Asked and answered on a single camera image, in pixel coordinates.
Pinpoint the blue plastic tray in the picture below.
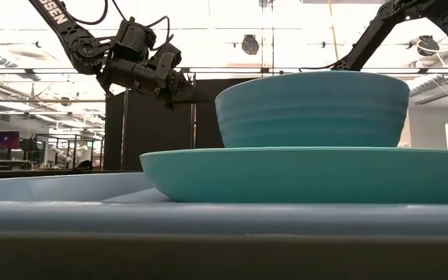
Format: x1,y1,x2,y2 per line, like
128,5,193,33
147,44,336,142
0,172,448,236

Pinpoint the black ceiling cord reel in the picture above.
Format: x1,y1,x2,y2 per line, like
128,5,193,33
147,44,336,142
240,33,261,56
416,34,441,58

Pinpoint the black folding partition screen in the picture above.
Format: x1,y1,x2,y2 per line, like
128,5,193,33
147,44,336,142
104,77,227,172

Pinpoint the yellow hanging cable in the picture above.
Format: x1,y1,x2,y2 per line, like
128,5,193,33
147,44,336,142
327,0,341,64

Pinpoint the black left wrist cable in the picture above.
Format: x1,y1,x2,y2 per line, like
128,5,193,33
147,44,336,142
62,0,175,51

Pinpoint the blue plastic bowl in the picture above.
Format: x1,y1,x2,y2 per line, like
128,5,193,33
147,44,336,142
215,70,411,149

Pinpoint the distant lab workbench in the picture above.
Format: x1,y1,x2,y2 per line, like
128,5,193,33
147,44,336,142
19,131,107,171

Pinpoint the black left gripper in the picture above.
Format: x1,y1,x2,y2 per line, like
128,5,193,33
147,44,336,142
98,42,214,108

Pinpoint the silver ceiling duct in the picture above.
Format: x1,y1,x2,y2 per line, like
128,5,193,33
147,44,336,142
408,50,448,98
0,40,44,81

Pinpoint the purple-lit computer monitor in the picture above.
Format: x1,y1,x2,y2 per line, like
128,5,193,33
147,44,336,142
0,131,21,151

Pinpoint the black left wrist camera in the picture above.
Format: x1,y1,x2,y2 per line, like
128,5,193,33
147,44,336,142
115,17,158,51

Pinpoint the black aluminium table frame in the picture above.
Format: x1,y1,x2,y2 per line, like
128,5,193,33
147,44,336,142
0,169,143,180

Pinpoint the teal plastic plate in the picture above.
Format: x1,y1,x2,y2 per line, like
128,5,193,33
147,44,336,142
139,146,448,205

